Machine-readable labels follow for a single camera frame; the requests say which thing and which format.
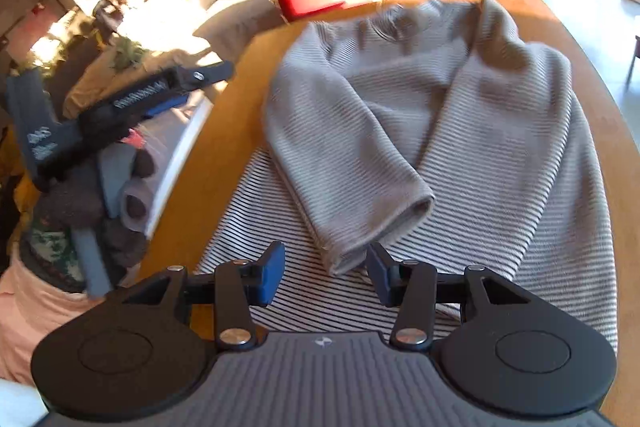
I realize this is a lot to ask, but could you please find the person's left forearm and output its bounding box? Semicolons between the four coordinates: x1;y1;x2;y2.
21;221;87;294

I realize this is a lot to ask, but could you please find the small green table plant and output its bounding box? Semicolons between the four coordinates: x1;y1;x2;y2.
107;36;152;74

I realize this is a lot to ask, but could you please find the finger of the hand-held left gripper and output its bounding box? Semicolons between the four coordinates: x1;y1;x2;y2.
170;61;236;94
142;96;190;120

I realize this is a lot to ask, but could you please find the grey flat pillow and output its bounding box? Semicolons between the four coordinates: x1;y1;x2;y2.
194;0;292;54

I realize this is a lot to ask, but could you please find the person's pink clothing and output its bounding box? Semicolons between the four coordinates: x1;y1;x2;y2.
0;244;108;388

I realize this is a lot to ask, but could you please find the striped grey sweater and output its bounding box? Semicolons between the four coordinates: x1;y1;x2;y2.
192;0;617;350

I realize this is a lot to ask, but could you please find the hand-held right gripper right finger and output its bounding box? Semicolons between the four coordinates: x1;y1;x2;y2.
366;242;521;349

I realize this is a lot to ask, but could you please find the person's left hand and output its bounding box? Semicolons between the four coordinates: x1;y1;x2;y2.
34;146;157;290

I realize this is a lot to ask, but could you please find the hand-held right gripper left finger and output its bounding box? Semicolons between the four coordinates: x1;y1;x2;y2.
120;241;287;350

